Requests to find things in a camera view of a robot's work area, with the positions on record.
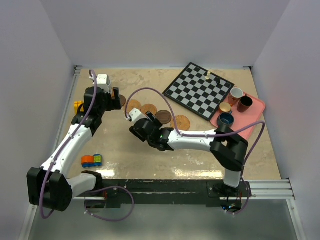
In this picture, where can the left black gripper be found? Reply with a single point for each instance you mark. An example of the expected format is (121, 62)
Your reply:
(114, 104)

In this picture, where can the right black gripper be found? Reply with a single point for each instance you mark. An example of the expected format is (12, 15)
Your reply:
(153, 120)

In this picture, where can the dark walnut coaster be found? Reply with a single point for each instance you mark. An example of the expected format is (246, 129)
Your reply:
(164, 116)
(122, 98)

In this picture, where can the light wooden coaster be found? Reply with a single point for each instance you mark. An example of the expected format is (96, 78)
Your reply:
(149, 108)

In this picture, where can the small woven rattan coaster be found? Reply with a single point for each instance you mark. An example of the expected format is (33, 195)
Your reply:
(133, 104)

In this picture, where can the large woven rattan coaster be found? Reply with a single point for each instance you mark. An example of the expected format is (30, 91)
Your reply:
(180, 122)

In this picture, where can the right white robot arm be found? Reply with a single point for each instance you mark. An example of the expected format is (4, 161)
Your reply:
(228, 147)

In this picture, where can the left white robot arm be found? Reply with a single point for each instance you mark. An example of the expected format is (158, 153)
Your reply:
(48, 185)

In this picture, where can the dark blue cup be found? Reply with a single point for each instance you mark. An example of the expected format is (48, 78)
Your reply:
(226, 119)

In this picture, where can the copper orange cup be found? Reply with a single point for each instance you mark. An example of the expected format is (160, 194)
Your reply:
(225, 107)

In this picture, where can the black maroon cup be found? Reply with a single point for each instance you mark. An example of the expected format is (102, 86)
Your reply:
(244, 104)

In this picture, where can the yellow toy block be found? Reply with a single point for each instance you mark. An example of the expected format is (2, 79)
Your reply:
(78, 107)

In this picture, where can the black white chessboard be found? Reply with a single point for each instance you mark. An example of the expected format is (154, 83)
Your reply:
(191, 90)

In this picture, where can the orange toy car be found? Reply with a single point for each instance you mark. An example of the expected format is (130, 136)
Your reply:
(88, 161)

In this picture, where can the white chess piece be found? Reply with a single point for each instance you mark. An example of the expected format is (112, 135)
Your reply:
(208, 75)

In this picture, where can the white floral mug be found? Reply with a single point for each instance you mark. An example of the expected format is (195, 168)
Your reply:
(235, 95)

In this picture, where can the pink plastic tray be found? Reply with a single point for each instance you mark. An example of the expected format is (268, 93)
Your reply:
(241, 120)

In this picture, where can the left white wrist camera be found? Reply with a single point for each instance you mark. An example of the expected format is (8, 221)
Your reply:
(103, 82)

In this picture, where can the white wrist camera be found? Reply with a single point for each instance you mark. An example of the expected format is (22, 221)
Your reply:
(135, 115)
(103, 82)

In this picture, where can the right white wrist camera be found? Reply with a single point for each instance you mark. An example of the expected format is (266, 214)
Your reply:
(135, 115)

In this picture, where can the aluminium left rail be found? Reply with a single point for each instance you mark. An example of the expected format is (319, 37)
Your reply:
(61, 128)

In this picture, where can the aluminium rail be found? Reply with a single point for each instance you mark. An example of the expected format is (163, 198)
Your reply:
(258, 189)
(61, 128)

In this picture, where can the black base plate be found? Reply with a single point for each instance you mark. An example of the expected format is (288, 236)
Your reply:
(124, 198)

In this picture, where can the aluminium front rail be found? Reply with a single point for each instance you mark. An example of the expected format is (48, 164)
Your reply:
(258, 189)

